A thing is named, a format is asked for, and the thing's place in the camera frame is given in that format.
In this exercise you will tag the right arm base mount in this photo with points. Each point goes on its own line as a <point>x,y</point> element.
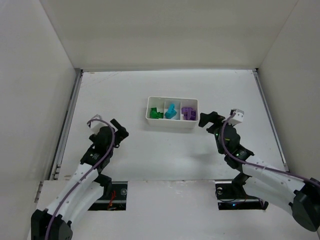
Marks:
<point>231,195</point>

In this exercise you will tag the white three-compartment container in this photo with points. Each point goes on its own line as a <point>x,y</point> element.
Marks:
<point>161,102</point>

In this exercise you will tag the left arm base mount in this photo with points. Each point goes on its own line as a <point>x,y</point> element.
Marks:
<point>114,196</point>

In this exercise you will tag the right aluminium rail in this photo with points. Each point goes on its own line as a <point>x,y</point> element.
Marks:
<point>267,109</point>

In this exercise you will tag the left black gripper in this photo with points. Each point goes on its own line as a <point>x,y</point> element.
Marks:
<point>119,133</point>

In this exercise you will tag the aluminium rail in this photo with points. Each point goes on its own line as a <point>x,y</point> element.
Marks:
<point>55,164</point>
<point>267,109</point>

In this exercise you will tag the small green lego brick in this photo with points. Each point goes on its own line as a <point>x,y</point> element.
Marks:
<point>159,115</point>

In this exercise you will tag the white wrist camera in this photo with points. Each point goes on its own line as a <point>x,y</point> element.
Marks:
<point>95,126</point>
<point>237,116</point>

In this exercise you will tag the left aluminium rail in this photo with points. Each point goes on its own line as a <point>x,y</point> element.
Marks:
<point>55,164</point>

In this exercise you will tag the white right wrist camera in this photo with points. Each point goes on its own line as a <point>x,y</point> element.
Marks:
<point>237,116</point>

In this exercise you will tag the green teal lego stack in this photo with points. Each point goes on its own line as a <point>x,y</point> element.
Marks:
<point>171,112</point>

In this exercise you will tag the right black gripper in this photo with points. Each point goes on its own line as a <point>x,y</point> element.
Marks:
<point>215,122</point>

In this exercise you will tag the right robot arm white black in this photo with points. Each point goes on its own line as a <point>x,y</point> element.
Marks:
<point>296,195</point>

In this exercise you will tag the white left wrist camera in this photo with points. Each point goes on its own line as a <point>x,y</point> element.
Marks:
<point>95,126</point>

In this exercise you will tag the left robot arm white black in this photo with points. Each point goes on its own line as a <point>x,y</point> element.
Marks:
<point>85,187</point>

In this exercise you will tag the purple square lego brick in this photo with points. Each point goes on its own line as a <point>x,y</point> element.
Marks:
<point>186,110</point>

